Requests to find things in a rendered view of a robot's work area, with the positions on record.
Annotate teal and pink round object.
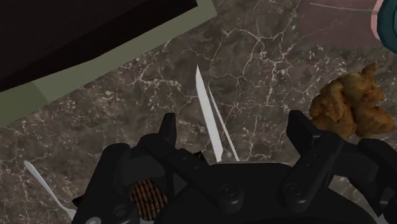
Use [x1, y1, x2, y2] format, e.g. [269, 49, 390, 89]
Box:
[370, 0, 397, 54]

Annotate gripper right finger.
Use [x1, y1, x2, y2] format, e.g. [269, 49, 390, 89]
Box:
[278, 109, 397, 224]

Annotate brown ridged cookie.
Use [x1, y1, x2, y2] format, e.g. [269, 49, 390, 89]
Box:
[130, 178, 169, 221]

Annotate golden fried chicken piece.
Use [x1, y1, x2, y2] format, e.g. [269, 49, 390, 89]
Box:
[309, 62, 397, 139]

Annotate white plastic knife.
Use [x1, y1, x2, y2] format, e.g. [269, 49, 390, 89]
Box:
[195, 64, 240, 163]

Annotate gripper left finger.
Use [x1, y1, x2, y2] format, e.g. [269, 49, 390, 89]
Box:
[71, 112, 246, 224]

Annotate white plastic spoon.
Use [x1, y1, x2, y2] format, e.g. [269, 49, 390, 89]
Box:
[24, 160, 77, 221]

